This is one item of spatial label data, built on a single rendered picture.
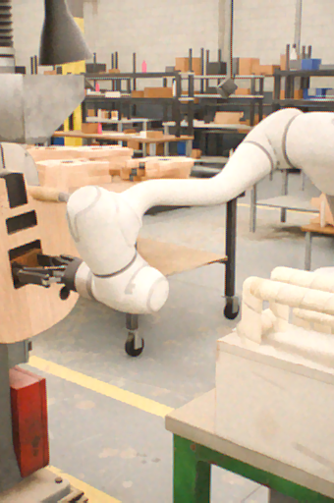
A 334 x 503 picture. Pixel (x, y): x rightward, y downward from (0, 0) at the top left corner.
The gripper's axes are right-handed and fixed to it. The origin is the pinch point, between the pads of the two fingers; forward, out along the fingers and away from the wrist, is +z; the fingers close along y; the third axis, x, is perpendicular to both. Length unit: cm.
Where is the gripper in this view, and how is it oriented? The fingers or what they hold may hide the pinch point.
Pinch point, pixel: (27, 263)
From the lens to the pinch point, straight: 166.9
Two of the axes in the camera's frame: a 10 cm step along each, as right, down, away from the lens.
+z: -7.7, -1.4, 6.2
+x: -0.9, -9.5, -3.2
